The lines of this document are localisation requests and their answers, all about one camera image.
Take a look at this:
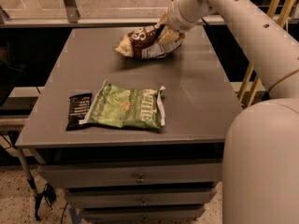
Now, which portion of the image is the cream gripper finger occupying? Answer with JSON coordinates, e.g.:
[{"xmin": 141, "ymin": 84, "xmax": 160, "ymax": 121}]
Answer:
[
  {"xmin": 157, "ymin": 10, "xmax": 167, "ymax": 26},
  {"xmin": 158, "ymin": 26, "xmax": 179, "ymax": 45}
]

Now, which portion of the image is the brown chip bag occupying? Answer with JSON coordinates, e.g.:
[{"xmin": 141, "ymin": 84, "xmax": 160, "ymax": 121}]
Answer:
[{"xmin": 116, "ymin": 24, "xmax": 185, "ymax": 60}]

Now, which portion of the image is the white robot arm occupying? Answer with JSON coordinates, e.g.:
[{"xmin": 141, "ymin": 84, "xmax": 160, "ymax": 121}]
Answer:
[{"xmin": 164, "ymin": 0, "xmax": 299, "ymax": 224}]

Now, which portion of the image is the green jalapeno chip bag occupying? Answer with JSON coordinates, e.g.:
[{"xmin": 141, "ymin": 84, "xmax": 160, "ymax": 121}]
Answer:
[{"xmin": 81, "ymin": 80, "xmax": 165, "ymax": 130}]

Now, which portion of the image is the small black snack packet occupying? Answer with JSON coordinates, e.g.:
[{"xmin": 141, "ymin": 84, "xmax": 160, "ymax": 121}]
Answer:
[{"xmin": 66, "ymin": 93, "xmax": 93, "ymax": 131}]

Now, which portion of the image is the yellow wooden rack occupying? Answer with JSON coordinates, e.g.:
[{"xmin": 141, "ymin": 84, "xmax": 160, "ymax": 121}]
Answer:
[{"xmin": 237, "ymin": 0, "xmax": 299, "ymax": 107}]

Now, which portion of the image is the grey drawer cabinet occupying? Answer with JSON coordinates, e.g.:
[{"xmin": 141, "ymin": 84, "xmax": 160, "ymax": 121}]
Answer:
[{"xmin": 15, "ymin": 25, "xmax": 244, "ymax": 224}]

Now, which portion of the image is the top grey drawer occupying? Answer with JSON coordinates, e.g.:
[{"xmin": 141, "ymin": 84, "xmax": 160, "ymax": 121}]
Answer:
[{"xmin": 37, "ymin": 160, "xmax": 222, "ymax": 189}]

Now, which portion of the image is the grey drawer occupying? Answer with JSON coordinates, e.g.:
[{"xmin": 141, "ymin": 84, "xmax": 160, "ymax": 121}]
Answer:
[
  {"xmin": 65, "ymin": 188, "xmax": 216, "ymax": 208},
  {"xmin": 37, "ymin": 160, "xmax": 222, "ymax": 189},
  {"xmin": 81, "ymin": 206, "xmax": 205, "ymax": 222}
]

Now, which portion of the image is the middle grey drawer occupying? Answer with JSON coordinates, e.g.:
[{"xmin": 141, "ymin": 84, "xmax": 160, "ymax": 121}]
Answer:
[{"xmin": 65, "ymin": 188, "xmax": 216, "ymax": 208}]

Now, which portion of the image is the bottom grey drawer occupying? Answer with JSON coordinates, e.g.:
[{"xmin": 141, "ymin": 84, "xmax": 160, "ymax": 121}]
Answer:
[{"xmin": 81, "ymin": 206, "xmax": 205, "ymax": 222}]

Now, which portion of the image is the white tripod leg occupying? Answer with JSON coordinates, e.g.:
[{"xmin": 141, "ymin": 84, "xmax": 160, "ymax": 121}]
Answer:
[{"xmin": 17, "ymin": 149, "xmax": 43, "ymax": 221}]

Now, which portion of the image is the grey metal rail frame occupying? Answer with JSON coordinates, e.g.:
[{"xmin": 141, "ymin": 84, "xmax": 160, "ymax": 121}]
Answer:
[{"xmin": 0, "ymin": 0, "xmax": 299, "ymax": 29}]

